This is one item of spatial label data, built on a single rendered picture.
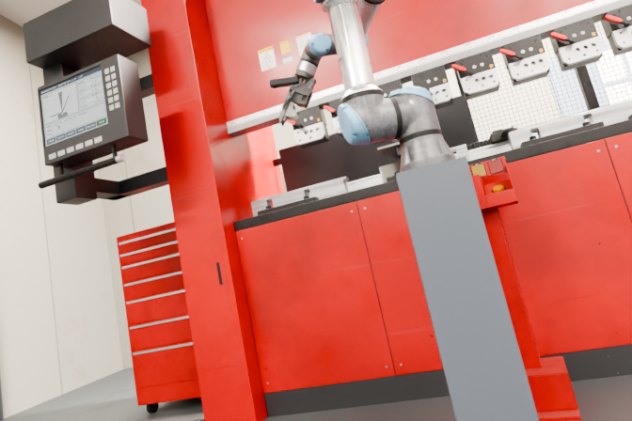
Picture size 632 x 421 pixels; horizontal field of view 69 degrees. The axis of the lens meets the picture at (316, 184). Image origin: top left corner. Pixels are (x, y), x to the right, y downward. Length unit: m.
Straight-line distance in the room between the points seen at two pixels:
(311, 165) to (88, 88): 1.29
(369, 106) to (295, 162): 1.62
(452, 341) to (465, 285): 0.14
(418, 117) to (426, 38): 1.01
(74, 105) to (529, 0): 1.98
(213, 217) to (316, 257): 0.50
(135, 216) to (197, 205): 3.15
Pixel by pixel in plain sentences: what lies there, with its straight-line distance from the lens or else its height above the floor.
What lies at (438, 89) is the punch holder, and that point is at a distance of 2.14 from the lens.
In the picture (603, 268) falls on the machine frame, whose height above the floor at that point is 0.37.
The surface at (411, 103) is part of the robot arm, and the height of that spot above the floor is 0.95.
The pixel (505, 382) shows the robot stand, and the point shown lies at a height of 0.24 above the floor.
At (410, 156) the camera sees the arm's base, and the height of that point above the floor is 0.82.
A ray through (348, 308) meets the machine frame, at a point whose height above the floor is 0.39.
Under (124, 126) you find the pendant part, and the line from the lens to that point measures 1.99.
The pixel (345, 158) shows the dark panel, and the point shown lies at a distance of 2.71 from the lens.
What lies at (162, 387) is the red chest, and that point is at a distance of 2.83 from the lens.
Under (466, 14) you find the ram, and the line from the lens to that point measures 2.26.
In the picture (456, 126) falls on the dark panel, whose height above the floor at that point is 1.18.
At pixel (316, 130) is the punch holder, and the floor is 1.22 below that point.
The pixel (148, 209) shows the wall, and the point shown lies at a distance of 5.24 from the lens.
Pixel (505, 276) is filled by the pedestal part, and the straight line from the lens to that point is 1.71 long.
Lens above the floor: 0.58
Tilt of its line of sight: 10 degrees up
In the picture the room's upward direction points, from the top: 12 degrees counter-clockwise
